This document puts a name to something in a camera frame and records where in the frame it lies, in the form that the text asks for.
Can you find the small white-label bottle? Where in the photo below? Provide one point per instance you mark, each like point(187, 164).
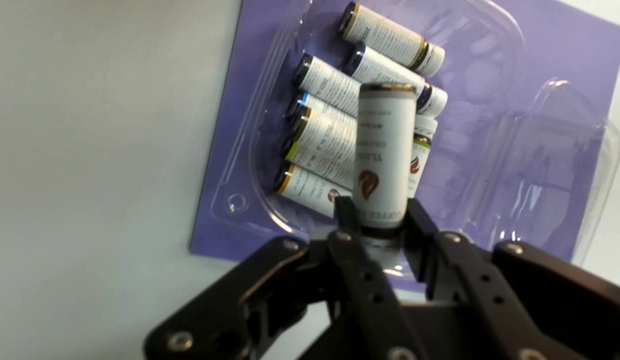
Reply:
point(384, 153)
point(321, 110)
point(331, 80)
point(311, 191)
point(322, 147)
point(421, 157)
point(390, 33)
point(390, 73)

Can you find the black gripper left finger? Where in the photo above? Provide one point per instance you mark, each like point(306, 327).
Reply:
point(350, 280)

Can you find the purple mat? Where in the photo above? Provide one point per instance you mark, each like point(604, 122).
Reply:
point(591, 60)

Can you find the clear plastic clamshell container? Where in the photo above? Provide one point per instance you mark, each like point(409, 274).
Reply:
point(522, 167)

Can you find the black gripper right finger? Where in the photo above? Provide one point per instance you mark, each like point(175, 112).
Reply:
point(522, 293)

